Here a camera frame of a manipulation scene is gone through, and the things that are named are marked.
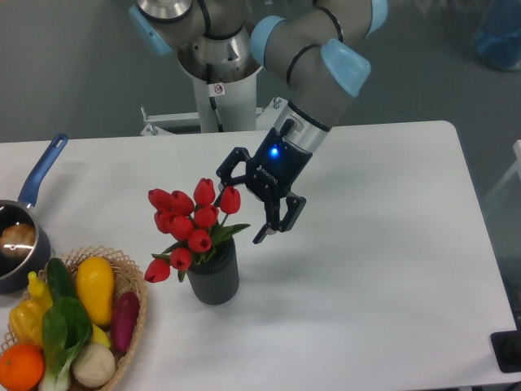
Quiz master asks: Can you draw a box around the blue translucent container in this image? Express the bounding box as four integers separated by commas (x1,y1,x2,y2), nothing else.
472,0,520,71

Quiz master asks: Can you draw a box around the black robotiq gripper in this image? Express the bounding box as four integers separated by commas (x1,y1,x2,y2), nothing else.
216,128,313,244

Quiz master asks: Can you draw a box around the yellow banana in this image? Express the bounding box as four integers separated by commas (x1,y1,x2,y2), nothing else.
90,324,112,349

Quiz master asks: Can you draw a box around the red tulip bouquet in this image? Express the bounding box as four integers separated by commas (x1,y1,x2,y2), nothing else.
145,178,249,283

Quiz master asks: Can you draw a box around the bread in saucepan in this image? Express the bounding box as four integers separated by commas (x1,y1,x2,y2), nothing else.
1,223,36,257

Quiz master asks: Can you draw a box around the black device at edge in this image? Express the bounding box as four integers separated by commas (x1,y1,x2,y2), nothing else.
490,331,520,373

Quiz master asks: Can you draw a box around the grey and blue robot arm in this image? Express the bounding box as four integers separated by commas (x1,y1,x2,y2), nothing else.
129,1,388,243

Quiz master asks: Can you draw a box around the woven wicker basket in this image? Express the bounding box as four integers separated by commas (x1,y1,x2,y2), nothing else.
1,247,147,390

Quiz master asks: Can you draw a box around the orange fruit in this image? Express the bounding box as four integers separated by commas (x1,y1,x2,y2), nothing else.
1,344,45,390

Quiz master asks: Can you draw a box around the purple eggplant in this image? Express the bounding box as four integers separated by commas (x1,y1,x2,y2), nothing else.
111,291,140,354

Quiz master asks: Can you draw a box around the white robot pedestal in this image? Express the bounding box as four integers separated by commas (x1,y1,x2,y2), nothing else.
141,69,287,136

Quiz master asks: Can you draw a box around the blue handled saucepan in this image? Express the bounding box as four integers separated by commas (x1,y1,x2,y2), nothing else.
1,134,68,294

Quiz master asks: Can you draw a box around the yellow bell pepper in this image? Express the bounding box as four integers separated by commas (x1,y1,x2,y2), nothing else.
9,300,44,348

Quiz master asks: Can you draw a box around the yellow squash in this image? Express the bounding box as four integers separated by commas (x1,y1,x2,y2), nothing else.
76,257,115,327

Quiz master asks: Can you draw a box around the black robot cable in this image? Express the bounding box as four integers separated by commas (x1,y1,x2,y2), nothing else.
205,64,225,133

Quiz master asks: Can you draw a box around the dark green cucumber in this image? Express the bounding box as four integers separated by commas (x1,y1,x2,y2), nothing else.
46,257,77,301

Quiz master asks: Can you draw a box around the green bok choy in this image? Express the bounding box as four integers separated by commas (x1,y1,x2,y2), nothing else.
38,297,92,390

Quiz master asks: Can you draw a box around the dark grey ribbed vase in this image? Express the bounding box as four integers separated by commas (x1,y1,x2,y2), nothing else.
187,239,239,305

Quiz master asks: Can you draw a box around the beige mushroom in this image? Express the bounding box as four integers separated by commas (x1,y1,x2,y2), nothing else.
72,343,116,388

